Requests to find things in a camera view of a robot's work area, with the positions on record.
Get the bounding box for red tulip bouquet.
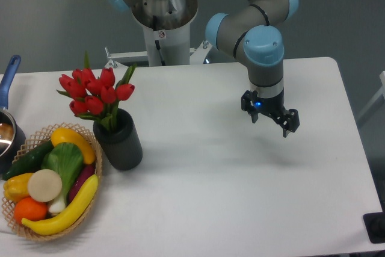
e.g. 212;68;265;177
58;52;137;133

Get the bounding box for yellow squash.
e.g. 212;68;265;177
51;127;96;165

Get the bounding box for woven wicker basket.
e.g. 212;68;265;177
2;123;103;241

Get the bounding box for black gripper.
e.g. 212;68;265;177
241;90;300;138

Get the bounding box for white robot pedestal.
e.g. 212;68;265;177
106;0;212;68

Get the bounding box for purple eggplant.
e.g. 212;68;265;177
67;164;95;203

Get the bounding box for blue handled saucepan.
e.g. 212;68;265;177
1;55;26;174

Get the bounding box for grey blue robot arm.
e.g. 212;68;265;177
108;0;300;135

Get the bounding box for orange fruit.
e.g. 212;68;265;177
14;197;48;224

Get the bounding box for white frame at right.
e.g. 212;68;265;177
356;71;384;128

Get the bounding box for dark grey ribbed vase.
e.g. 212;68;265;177
93;108;143;171

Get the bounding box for green cucumber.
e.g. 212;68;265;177
2;141;54;181

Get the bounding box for round beige disc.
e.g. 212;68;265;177
27;169;63;202

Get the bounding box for yellow banana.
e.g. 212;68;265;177
22;175;99;235

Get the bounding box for black device at table edge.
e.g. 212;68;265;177
363;212;384;244

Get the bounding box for green bok choy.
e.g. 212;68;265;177
41;142;83;216

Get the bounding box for yellow bell pepper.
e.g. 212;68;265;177
3;173;33;203

